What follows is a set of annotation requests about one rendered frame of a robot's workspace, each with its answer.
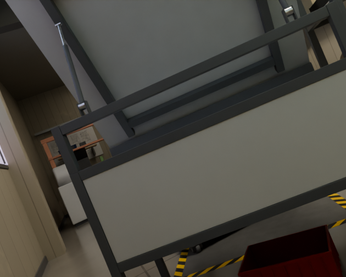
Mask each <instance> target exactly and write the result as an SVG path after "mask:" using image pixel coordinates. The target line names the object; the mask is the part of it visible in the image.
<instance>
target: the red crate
mask: <svg viewBox="0 0 346 277"><path fill-rule="evenodd" d="M338 256H339V254H338V252H337V249H336V247H335V245H334V242H333V240H332V238H331V235H330V232H329V230H328V226H327V225H323V226H318V227H316V228H312V229H308V230H304V231H300V232H296V233H293V234H290V235H286V236H282V237H278V238H275V239H272V240H267V241H264V242H260V243H256V244H253V245H249V246H248V247H247V250H246V252H245V255H244V258H243V260H242V264H241V266H240V269H239V272H238V276H240V277H343V275H342V270H341V264H340V262H339V261H340V259H339V257H338Z"/></svg>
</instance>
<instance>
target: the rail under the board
mask: <svg viewBox="0 0 346 277"><path fill-rule="evenodd" d="M312 71H315V70H314V68H313V65H312V63H311V62H310V63H307V64H305V65H302V66H300V67H298V68H296V69H293V70H291V71H289V72H286V73H284V74H282V75H279V76H277V77H275V78H273V79H270V80H268V81H265V82H263V83H261V84H258V85H256V86H254V87H251V88H249V89H247V90H245V91H242V92H240V93H238V94H236V95H233V96H231V97H229V98H226V99H223V100H222V101H220V102H217V103H214V104H212V105H210V106H208V107H205V108H203V109H201V110H198V111H196V112H194V113H192V114H189V115H187V116H185V117H182V118H180V119H177V120H175V121H173V122H170V123H168V124H166V125H164V126H161V127H159V128H157V129H154V130H152V131H150V132H147V133H145V134H143V135H141V136H138V137H136V138H133V139H131V140H129V141H126V142H124V143H122V144H120V145H117V146H115V147H113V148H110V149H109V150H110V152H111V155H112V157H113V156H116V155H118V154H120V153H123V152H125V151H128V150H130V149H132V148H135V147H137V146H139V145H142V144H144V143H146V142H149V141H151V140H153V139H156V138H158V137H161V136H163V135H165V134H168V133H170V132H172V131H174V130H177V129H179V128H181V127H184V126H186V125H188V124H191V123H193V122H195V121H197V120H200V119H203V118H205V117H207V116H210V115H212V114H214V113H217V112H219V111H221V110H223V109H226V108H228V107H230V106H233V105H235V104H237V103H240V102H242V101H245V100H247V99H249V98H252V97H254V96H256V95H259V94H261V93H263V92H266V91H268V90H270V89H272V88H275V87H277V86H279V85H282V84H285V83H287V82H289V81H291V80H294V79H296V78H298V77H301V76H303V75H305V74H308V73H310V72H312Z"/></svg>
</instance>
